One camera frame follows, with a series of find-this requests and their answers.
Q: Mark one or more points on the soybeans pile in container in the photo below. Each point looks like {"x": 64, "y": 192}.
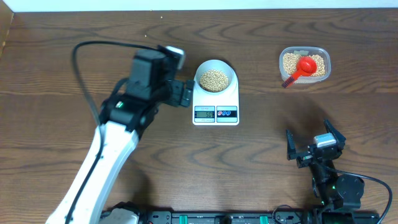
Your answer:
{"x": 290, "y": 61}

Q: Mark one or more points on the soybeans in grey bowl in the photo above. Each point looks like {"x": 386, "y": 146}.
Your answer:
{"x": 214, "y": 81}

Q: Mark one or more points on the white digital kitchen scale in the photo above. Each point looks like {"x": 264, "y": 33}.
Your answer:
{"x": 214, "y": 109}

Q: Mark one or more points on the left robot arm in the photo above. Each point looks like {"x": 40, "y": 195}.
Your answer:
{"x": 124, "y": 117}

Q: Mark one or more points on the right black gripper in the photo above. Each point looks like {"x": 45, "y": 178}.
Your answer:
{"x": 304, "y": 157}

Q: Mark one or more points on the clear plastic soybean container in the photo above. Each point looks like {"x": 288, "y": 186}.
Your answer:
{"x": 306, "y": 52}

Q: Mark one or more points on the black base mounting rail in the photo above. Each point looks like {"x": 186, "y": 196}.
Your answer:
{"x": 280, "y": 216}

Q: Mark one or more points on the red plastic measuring scoop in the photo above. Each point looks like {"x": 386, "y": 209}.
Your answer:
{"x": 305, "y": 67}

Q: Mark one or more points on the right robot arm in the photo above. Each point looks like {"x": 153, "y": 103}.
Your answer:
{"x": 340, "y": 194}

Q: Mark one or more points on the grey round bowl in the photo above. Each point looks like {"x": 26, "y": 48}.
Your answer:
{"x": 214, "y": 65}

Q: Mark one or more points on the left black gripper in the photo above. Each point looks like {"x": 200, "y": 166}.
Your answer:
{"x": 175, "y": 99}

